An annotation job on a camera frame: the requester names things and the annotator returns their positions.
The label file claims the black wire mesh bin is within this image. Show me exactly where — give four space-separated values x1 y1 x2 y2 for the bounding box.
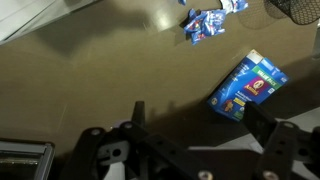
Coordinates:
267 0 320 25

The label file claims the blue white snack packet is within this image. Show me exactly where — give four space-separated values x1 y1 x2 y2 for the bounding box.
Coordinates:
220 0 249 14

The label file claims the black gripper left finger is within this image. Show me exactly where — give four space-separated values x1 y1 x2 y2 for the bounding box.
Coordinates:
59 101 214 180

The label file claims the blue snack box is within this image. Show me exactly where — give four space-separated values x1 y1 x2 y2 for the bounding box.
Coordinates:
207 50 289 121

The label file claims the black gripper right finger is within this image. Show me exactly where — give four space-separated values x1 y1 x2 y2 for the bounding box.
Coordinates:
242 102 320 180

